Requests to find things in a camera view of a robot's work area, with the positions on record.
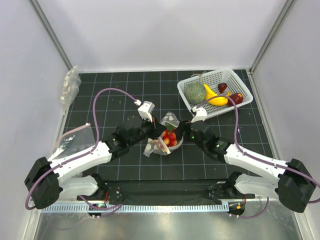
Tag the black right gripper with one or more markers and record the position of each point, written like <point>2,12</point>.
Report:
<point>179,130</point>

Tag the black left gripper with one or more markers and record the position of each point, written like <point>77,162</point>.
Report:
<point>156,129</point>

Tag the red lychee cluster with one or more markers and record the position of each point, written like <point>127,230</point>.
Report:
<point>169,138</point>

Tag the clear dotted zip bag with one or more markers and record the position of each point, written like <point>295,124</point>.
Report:
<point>157,146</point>

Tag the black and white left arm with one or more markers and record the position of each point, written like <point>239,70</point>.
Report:
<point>50,180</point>

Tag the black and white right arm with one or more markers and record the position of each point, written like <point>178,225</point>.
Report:
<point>289,182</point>

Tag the clear bag of snacks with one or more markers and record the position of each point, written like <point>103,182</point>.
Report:
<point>70,88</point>

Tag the green netted melon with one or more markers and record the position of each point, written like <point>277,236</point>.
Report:
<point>195,93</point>

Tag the yellow banana bunch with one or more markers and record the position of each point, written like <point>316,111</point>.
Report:
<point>218,101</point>

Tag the small dark red fruit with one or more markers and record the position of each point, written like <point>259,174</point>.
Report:
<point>222,87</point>

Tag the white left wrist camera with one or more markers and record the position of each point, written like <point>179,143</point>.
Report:
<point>145,109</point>

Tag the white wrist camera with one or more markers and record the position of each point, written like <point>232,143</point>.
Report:
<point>145,109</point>
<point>199,114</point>

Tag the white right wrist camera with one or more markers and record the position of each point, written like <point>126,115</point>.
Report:
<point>199,114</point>

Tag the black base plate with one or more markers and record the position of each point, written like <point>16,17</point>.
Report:
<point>168,192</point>

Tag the white slotted cable duct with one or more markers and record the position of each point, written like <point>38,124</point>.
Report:
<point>85,208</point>

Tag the aluminium corner post right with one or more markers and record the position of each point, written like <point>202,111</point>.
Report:
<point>284,12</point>

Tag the aluminium corner post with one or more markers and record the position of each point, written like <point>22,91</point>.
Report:
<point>284,12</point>
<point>50,32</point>

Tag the aluminium corner post left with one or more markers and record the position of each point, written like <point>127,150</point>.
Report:
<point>50,32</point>

